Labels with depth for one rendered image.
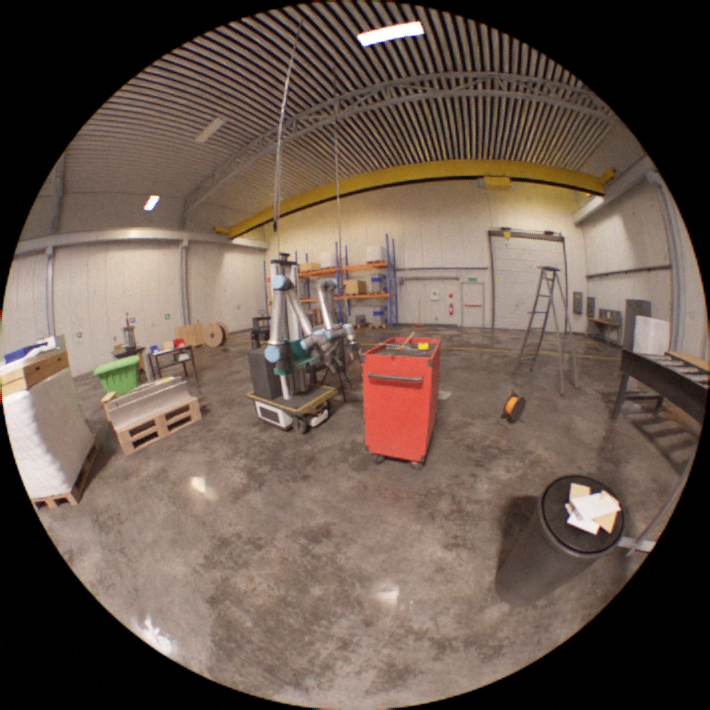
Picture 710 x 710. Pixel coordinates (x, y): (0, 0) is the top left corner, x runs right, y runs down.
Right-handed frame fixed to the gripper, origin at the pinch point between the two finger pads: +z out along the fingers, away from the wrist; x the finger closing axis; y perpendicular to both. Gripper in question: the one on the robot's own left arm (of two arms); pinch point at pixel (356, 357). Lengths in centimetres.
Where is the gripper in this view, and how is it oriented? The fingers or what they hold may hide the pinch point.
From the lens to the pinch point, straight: 219.8
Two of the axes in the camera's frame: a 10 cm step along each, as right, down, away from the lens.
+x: 6.3, -1.0, 7.7
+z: 2.9, 9.5, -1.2
